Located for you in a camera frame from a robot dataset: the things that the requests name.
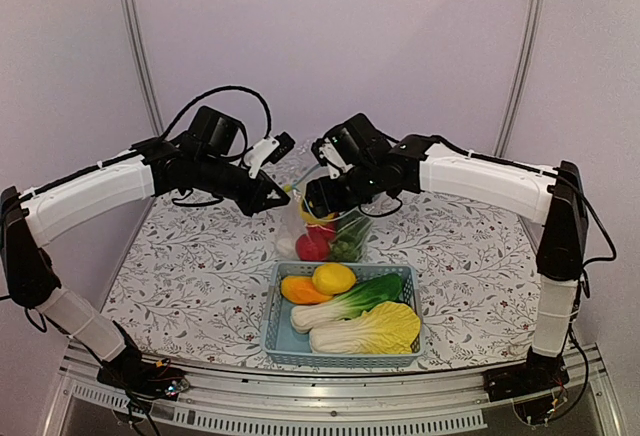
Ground right aluminium frame post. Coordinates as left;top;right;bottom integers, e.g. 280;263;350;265
493;0;544;158

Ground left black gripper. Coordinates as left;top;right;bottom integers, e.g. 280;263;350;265
195;153;291;218

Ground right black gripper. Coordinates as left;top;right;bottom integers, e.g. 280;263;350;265
303;162;381;218

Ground light blue plastic basket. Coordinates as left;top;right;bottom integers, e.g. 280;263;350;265
261;261;426;369

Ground blue zipper clear bag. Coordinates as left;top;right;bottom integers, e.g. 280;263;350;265
275;165;373;263

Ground napa cabbage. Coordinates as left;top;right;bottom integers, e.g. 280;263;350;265
309;302;422;355

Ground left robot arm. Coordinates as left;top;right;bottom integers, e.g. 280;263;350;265
1;107;294;390

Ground pink zipper clear bag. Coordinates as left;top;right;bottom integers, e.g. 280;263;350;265
293;138;318;169

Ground green bok choy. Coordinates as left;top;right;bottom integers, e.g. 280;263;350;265
290;273;403;333

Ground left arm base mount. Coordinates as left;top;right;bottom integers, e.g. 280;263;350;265
97;323;190;401

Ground aluminium frame post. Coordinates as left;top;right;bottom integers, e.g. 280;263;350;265
120;0;164;135
493;0;544;158

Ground yellow lemon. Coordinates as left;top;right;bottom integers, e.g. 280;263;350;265
312;263;357;296
299;197;339;226

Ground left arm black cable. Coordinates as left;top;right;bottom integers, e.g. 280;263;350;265
162;85;274;142

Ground green grapes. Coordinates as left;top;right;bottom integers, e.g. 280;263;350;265
329;239;363;263

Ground orange mango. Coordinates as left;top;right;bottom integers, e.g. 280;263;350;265
280;276;333;305

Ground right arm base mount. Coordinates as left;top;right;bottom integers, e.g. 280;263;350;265
482;350;569;426

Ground red bell pepper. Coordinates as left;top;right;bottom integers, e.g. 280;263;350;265
306;222;336;241

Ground left aluminium frame post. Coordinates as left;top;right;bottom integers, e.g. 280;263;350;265
120;0;164;135

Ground yellow lemon front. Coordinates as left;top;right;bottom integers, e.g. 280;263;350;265
299;197;339;226

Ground yellow lemon back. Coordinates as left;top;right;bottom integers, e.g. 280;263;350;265
312;263;357;296

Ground white radish with leaves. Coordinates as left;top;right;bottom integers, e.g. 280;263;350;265
276;237;297;259

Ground front aluminium rail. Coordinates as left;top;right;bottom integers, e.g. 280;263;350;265
45;345;625;435

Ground green bell pepper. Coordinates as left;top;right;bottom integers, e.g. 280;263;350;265
336;213;372;241

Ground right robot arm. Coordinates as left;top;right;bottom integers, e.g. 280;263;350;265
304;114;589;392

